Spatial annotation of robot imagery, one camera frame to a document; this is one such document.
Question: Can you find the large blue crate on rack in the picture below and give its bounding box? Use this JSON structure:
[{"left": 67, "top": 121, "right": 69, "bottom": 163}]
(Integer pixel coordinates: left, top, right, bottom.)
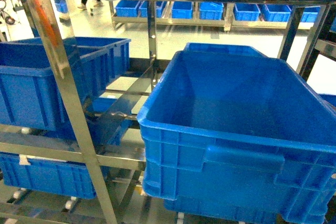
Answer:
[{"left": 137, "top": 51, "right": 335, "bottom": 223}]

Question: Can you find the blue crate with white bag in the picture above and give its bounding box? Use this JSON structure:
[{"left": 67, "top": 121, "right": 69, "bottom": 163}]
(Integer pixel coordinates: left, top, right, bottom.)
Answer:
[{"left": 1, "top": 153, "right": 97, "bottom": 199}]

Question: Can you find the wide blue crate rack left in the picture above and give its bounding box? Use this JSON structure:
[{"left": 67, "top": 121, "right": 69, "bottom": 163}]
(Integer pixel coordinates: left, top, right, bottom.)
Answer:
[{"left": 0, "top": 41, "right": 87, "bottom": 132}]

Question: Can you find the white plastic bag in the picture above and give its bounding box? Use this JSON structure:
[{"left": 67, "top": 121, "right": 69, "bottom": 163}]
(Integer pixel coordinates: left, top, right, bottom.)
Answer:
[{"left": 19, "top": 154, "right": 31, "bottom": 166}]

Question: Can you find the steel flow rack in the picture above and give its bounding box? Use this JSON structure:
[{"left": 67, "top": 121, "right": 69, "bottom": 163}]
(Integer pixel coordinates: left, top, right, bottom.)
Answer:
[{"left": 1, "top": 0, "right": 335, "bottom": 223}]

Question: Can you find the blue crate under top crate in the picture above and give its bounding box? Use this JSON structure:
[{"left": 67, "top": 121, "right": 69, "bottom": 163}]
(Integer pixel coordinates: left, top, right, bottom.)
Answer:
[{"left": 163, "top": 198, "right": 326, "bottom": 224}]

